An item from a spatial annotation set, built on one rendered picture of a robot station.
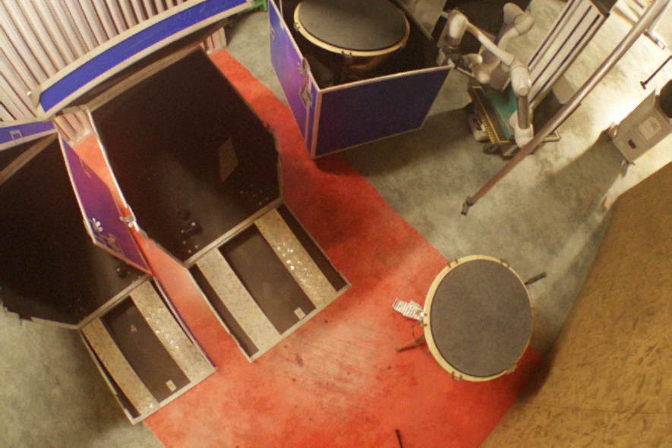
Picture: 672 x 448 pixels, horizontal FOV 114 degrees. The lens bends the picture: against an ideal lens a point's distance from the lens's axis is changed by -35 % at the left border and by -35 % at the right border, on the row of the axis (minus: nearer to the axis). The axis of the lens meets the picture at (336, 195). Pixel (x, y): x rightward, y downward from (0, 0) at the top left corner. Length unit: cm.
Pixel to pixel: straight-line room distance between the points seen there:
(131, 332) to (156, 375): 36
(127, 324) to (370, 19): 290
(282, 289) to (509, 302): 152
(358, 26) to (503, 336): 220
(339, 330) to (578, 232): 260
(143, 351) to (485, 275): 235
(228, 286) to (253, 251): 34
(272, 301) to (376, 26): 210
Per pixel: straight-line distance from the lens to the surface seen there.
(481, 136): 336
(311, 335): 246
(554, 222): 360
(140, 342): 270
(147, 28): 127
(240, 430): 258
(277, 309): 245
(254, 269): 250
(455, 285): 187
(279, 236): 244
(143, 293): 256
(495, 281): 200
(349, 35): 242
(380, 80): 220
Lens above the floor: 246
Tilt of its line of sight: 65 degrees down
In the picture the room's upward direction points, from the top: 15 degrees clockwise
